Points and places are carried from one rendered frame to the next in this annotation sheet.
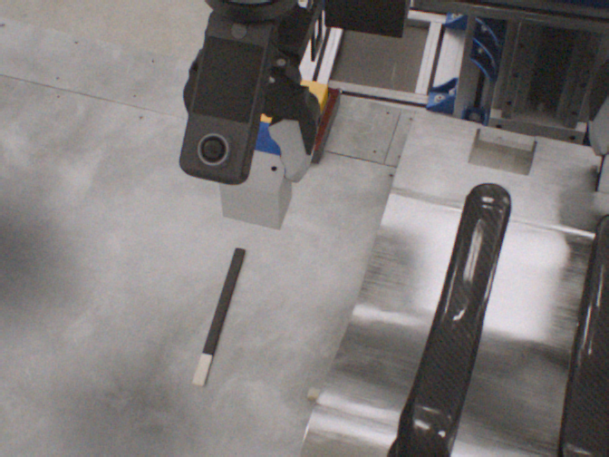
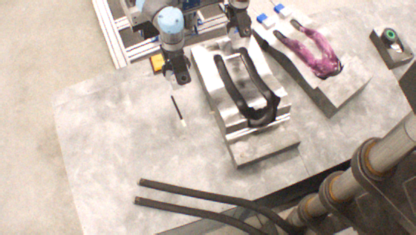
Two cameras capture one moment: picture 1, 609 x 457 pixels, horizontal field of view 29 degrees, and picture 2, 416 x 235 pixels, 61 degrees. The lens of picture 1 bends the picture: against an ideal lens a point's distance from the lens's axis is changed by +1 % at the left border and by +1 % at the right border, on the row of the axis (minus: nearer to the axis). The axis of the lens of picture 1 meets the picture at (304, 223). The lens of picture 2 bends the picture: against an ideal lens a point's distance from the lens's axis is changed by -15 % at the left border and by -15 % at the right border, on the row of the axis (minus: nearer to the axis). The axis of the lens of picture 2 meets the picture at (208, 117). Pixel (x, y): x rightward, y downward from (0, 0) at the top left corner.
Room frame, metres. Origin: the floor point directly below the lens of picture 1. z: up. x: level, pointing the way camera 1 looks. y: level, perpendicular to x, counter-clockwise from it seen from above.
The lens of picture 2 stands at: (-0.06, 0.42, 2.25)
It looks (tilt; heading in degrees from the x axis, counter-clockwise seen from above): 66 degrees down; 319
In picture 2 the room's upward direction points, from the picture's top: 3 degrees clockwise
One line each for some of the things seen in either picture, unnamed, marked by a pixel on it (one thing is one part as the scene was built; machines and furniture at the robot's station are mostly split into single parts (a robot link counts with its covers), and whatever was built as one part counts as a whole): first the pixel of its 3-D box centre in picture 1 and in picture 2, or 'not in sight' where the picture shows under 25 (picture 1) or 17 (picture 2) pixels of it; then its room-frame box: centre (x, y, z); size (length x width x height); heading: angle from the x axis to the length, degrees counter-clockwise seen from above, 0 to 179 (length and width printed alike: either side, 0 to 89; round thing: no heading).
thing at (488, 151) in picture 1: (500, 161); (212, 49); (0.62, -0.17, 0.87); 0.05 x 0.05 x 0.04; 72
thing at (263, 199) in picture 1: (273, 143); (173, 71); (0.60, 0.02, 0.93); 0.13 x 0.05 x 0.05; 163
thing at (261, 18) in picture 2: not in sight; (261, 18); (0.63, -0.46, 0.86); 0.13 x 0.05 x 0.05; 179
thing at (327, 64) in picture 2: not in sight; (313, 48); (0.36, -0.51, 0.90); 0.26 x 0.18 x 0.08; 179
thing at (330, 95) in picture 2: not in sight; (313, 53); (0.36, -0.52, 0.86); 0.50 x 0.26 x 0.11; 179
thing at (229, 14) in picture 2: not in sight; (237, 10); (0.61, -0.29, 1.05); 0.09 x 0.08 x 0.12; 162
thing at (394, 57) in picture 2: not in sight; (391, 45); (0.16, -0.92, 0.84); 0.20 x 0.15 x 0.07; 162
